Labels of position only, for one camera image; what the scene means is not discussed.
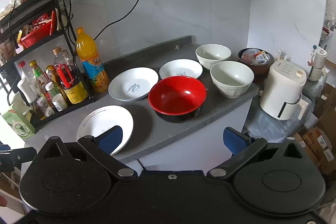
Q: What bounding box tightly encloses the white plate with flower print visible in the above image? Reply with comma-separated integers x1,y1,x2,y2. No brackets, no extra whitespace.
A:
76,105,133,155

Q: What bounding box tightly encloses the white ceramic bowl front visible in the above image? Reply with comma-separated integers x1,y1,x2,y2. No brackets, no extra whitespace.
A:
210,61,254,98

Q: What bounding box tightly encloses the white ceramic bowl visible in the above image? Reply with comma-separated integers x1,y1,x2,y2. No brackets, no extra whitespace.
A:
210,61,254,98
195,44,232,70

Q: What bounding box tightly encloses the white plate with blue script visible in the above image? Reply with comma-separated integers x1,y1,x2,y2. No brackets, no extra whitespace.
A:
108,67,158,102

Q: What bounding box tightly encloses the red and black bowl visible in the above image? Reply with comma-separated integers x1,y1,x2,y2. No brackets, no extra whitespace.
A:
148,76,207,123

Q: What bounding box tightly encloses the small white plate blue print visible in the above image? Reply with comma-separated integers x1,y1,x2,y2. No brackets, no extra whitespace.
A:
159,59,203,79

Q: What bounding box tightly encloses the green and white carton box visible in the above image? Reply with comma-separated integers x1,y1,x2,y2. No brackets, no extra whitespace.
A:
1,98,36,140

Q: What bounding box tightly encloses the clear spice shaker jar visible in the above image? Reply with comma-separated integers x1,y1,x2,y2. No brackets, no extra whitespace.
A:
37,97,55,118

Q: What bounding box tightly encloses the white-lidded seasoning jar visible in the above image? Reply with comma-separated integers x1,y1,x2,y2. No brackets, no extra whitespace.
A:
45,82,68,112

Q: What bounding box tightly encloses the white electric kettle appliance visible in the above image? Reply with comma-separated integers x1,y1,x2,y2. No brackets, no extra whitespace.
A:
260,60,309,121

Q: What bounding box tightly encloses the orange juice bottle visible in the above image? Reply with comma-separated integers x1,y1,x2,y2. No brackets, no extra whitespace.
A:
76,27,110,93

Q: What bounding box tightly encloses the white-capped oil bottle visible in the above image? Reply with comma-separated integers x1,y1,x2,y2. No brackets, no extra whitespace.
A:
17,77,45,120

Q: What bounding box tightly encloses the cardboard boxes stack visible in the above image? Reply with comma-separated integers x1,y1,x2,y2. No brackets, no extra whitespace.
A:
294,84,335,183

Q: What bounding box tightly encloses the green-labelled sauce bottle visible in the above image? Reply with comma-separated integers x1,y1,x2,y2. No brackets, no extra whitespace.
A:
30,60,51,102

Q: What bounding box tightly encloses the brown bowl with packets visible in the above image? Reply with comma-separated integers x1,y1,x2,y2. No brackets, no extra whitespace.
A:
238,48,274,83

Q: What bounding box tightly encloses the black metal spice rack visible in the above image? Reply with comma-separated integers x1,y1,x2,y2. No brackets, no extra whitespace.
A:
0,0,96,128

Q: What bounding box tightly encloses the red plastic basket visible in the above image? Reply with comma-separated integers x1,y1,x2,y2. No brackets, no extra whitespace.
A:
17,10,57,49

